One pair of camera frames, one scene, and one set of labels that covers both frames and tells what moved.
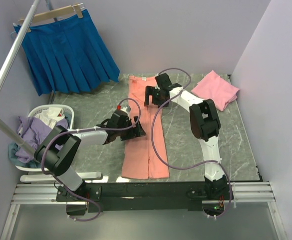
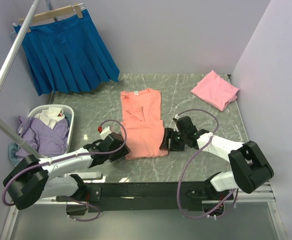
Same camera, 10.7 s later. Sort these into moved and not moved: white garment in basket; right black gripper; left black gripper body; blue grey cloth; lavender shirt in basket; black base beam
Moved: right black gripper; left black gripper body
Not moved: white garment in basket; black base beam; lavender shirt in basket; blue grey cloth
